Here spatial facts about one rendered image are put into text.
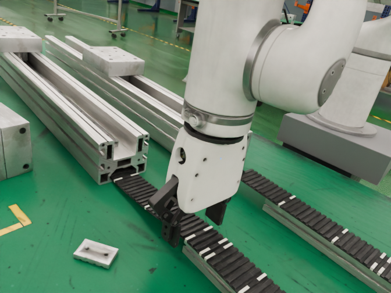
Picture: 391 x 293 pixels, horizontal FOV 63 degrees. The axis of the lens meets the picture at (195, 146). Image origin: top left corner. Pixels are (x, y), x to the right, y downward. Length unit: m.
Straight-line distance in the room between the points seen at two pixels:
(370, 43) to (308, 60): 0.60
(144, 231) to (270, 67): 0.32
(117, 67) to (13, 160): 0.40
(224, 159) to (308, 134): 0.50
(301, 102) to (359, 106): 0.61
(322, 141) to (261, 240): 0.39
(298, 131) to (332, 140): 0.09
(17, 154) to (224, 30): 0.42
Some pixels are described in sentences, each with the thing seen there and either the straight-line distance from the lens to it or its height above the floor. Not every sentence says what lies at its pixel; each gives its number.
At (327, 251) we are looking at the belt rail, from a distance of 0.57.
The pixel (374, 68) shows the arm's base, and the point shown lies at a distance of 0.90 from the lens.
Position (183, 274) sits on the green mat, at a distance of 0.46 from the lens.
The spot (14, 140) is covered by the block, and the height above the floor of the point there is 0.85.
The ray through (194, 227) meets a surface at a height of 0.81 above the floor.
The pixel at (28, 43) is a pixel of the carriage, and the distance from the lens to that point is 1.07.
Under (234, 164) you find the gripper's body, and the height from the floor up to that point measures 0.93.
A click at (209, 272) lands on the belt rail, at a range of 0.45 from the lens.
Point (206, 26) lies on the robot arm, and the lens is 0.33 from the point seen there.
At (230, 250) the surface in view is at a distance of 0.46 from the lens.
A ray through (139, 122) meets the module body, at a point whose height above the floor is 0.80.
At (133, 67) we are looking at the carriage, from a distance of 0.92.
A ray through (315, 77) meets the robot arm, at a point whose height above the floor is 1.07.
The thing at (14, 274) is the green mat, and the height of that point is 0.78.
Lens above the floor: 1.13
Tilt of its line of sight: 27 degrees down
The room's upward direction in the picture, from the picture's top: 11 degrees clockwise
